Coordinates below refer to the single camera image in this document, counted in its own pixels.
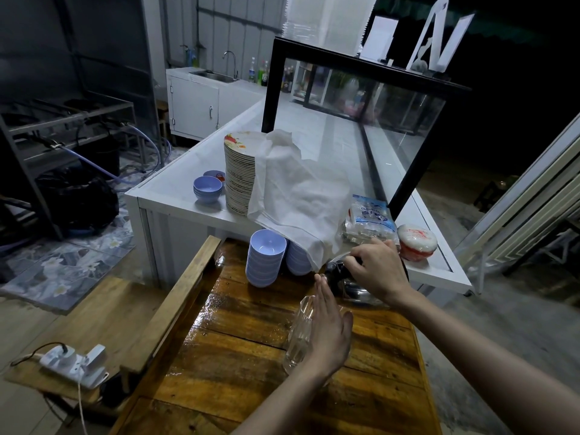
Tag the glossy wooden table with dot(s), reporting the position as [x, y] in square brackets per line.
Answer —
[226, 380]

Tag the blue soap bottle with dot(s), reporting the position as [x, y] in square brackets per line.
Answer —
[190, 56]

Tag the white card stand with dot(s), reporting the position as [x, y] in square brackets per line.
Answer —
[379, 38]

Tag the white charger plug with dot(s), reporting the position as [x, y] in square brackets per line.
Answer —
[94, 355]

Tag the clear packet with blue label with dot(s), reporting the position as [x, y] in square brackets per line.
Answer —
[369, 219]

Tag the white counter cart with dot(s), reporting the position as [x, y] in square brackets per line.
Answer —
[172, 199]

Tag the metal stove stand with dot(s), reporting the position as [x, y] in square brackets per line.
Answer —
[68, 119]

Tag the white sink cabinet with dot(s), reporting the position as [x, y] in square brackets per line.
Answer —
[195, 108]

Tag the low wooden bench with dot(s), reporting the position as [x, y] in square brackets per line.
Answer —
[90, 321]

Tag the steel faucet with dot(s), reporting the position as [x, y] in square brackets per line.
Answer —
[234, 61]

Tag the row of sauce bottles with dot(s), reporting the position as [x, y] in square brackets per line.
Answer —
[263, 74]

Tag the stack of patterned plates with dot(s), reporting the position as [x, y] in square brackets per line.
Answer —
[239, 176]

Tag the person's left forearm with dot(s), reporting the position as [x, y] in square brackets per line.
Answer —
[281, 403]

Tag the floral floor mat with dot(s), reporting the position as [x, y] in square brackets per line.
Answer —
[68, 271]

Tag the blue bowl with red sauce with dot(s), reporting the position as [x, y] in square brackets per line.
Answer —
[215, 175]

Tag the black framed glass case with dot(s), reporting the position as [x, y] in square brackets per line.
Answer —
[271, 90]

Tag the person's left hand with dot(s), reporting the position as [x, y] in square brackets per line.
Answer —
[331, 339]

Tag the person's right hand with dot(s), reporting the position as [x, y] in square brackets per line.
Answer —
[383, 271]

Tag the white cloth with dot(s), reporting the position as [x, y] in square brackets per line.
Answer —
[299, 199]

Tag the red bowl with white lid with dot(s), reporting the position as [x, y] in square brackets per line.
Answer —
[418, 242]

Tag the light wooden rail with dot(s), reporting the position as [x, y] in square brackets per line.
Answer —
[172, 308]

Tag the black bag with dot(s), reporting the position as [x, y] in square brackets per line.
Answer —
[77, 201]

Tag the small blue bowl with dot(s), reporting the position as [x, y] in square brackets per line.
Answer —
[207, 189]

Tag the stack of blue bowls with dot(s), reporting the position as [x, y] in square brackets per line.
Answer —
[265, 260]
[297, 262]

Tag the person's right forearm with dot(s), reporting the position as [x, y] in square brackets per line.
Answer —
[498, 366]

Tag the white letter sign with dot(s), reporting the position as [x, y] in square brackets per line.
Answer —
[442, 36]

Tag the white power strip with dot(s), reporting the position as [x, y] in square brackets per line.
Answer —
[63, 364]

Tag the steel kettle black handle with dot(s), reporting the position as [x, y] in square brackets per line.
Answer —
[351, 292]

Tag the white folding gate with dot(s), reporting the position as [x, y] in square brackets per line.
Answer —
[525, 212]

